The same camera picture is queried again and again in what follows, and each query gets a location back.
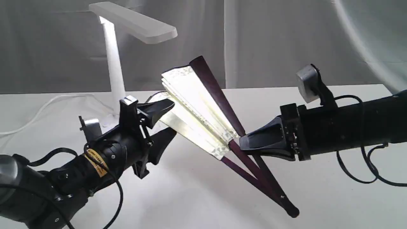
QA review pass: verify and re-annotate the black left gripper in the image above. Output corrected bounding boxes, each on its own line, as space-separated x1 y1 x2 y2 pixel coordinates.
102 95 177 179

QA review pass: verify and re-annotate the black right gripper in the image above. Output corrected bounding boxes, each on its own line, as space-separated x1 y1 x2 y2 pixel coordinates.
239 103 311 161

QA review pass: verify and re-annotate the paper folding fan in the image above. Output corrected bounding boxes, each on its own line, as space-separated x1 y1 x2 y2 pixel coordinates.
149 56 300 218

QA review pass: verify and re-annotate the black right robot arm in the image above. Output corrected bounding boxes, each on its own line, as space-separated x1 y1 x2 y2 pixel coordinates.
239 90 407 161

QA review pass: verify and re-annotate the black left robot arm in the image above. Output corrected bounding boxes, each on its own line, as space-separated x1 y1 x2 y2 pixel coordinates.
1 96 177 229

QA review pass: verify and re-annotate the white desk lamp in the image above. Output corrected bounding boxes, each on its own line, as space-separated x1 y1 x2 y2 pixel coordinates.
88 1 178 132

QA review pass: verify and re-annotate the grey backdrop curtain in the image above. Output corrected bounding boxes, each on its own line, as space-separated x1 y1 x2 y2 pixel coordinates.
0 0 407 94

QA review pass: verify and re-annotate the white power cable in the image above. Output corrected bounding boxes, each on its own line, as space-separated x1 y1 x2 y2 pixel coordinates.
0 93 112 136

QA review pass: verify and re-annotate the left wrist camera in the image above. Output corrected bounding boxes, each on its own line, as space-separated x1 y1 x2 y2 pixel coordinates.
79 116 103 142

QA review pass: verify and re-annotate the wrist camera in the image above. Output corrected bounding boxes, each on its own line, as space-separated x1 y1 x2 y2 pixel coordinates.
79 116 103 142
296 64 338 109

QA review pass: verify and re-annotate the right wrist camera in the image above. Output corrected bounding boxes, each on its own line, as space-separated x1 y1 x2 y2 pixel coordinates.
296 64 338 109

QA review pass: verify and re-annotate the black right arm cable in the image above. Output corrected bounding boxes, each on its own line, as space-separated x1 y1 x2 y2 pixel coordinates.
332 95 407 187

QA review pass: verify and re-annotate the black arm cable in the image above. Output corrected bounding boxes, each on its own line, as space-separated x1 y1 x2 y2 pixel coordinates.
0 140 124 229
332 95 407 187

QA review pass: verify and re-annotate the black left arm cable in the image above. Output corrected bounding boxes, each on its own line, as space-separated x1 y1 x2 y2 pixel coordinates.
0 140 124 229

